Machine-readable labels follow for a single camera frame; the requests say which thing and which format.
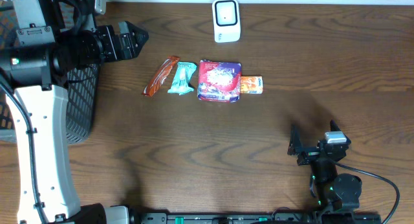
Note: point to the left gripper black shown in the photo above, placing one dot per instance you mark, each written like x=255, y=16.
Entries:
x=114, y=42

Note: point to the red purple snack bag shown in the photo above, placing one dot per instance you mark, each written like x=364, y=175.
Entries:
x=219, y=81

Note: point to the teal snack packet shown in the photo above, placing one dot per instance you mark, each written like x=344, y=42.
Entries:
x=181, y=81

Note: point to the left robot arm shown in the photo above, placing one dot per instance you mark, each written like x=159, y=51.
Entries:
x=55, y=38

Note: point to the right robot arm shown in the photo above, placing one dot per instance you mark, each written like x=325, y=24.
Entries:
x=338, y=194

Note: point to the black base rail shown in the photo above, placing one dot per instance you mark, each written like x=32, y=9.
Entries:
x=278, y=217

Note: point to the grey plastic mesh basket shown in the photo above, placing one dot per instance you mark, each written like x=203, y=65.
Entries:
x=82, y=92

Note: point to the orange juice carton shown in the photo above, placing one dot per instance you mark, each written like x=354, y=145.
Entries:
x=252, y=85

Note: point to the orange brown snack bar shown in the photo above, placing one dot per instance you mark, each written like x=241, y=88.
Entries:
x=159, y=77

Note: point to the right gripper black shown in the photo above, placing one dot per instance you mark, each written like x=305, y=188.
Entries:
x=308, y=155

